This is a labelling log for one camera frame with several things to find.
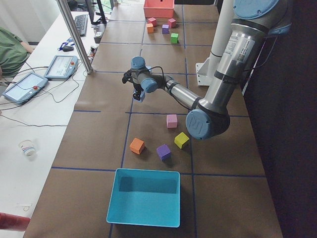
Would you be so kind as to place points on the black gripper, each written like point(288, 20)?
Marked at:
point(136, 87)

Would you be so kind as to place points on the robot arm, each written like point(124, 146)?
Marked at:
point(242, 27)

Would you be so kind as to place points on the pink foam block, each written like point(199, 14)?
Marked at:
point(171, 121)

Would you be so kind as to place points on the orange foam block left side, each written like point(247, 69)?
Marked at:
point(137, 146)

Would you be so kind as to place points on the orange foam block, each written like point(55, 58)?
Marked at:
point(137, 146)
point(150, 28)

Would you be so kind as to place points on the green foam block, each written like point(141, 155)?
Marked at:
point(174, 38)

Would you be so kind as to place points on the orange foam block right side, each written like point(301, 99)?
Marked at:
point(150, 28)

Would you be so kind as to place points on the yellow foam block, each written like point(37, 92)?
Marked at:
point(181, 140)

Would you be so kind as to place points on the purple foam block left side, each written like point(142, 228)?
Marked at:
point(164, 152)

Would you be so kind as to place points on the purple foam block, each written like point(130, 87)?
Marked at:
point(165, 29)
point(164, 152)

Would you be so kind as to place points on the purple foam block right side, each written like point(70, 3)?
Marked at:
point(165, 29)

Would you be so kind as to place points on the red foam block upper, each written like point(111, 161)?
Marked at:
point(152, 21)

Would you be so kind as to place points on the red foam block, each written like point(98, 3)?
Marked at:
point(172, 23)
point(152, 21)

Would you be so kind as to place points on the red foam block lower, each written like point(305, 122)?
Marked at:
point(172, 23)

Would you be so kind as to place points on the teach pendant far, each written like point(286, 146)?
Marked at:
point(61, 68)

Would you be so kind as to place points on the teach pendant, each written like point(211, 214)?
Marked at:
point(61, 68)
point(25, 89)

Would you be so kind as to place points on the black computer mouse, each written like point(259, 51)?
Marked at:
point(67, 48)

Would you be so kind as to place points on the pink plastic bin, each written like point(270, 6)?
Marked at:
point(158, 8)

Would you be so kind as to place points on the black keyboard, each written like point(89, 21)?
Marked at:
point(81, 22)

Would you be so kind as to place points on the teal plastic bin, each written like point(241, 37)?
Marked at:
point(145, 198)

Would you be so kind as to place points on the teach pendant near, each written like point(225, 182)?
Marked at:
point(25, 89)

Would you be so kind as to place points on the paper cup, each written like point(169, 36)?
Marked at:
point(27, 147)

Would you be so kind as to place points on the person in green shirt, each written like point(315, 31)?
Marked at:
point(13, 53)

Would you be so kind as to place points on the red cylinder object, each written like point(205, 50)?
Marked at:
point(13, 222)

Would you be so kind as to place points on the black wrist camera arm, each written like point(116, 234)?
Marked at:
point(127, 77)

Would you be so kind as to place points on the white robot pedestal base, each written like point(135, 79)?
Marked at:
point(206, 70)

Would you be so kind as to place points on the aluminium frame post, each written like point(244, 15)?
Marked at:
point(69, 21)

